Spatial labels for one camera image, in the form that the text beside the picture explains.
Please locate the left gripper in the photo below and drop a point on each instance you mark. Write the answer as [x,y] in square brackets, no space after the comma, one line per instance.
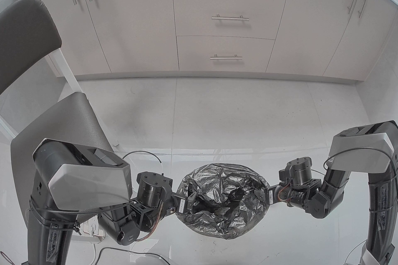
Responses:
[182,206]

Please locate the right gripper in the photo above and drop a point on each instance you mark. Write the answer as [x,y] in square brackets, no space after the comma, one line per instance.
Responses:
[271,195]

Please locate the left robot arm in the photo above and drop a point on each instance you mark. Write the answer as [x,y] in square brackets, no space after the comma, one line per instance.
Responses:
[87,176]

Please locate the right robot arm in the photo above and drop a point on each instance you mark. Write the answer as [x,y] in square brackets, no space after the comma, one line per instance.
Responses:
[363,161]

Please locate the grey padded white-framed chair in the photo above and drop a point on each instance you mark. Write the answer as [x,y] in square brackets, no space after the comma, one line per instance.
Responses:
[28,40]

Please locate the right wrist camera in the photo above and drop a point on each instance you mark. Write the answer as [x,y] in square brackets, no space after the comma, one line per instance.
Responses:
[284,178]

